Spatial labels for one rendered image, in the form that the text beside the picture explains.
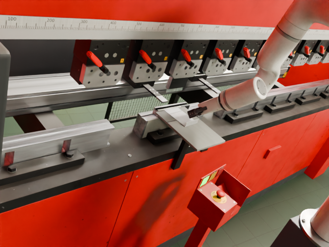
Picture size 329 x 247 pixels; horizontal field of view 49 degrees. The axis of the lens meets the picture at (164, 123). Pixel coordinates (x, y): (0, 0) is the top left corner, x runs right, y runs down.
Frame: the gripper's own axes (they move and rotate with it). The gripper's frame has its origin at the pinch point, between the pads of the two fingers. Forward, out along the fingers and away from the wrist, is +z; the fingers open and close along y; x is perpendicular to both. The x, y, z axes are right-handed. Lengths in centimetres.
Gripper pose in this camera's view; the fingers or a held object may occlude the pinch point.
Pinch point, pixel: (196, 112)
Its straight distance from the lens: 149.0
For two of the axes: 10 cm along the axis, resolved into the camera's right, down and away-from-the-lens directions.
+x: 3.2, 9.4, -0.4
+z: -6.7, 2.6, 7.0
